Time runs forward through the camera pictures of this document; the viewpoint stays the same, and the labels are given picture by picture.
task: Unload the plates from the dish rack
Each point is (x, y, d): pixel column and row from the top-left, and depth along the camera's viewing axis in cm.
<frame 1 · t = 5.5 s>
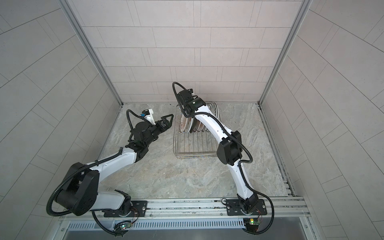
left hand: (173, 116, 79), fingers open
right hand: (193, 108, 91), fingers closed
white watermelon pattern plate: (183, 127, 100), point 4 cm above the table
orange sunburst plate front: (195, 125, 91), point 12 cm above the table

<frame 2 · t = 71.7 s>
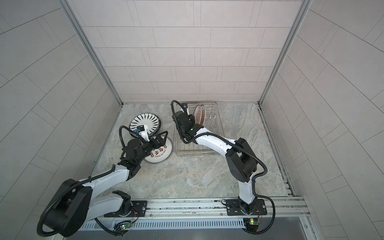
left hand: (166, 132, 81), fingers open
right hand: (182, 117, 88), fingers open
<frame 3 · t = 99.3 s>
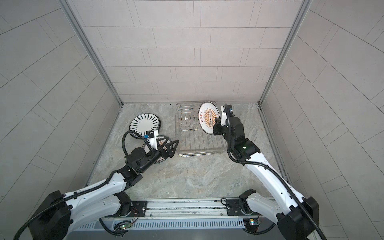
left hand: (177, 140, 73), fingers open
right hand: (213, 118, 74), fingers closed
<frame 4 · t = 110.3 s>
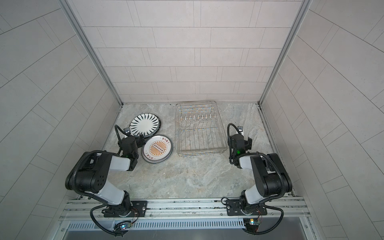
left hand: (136, 132, 93), fingers open
right hand: (239, 135, 94), fingers open
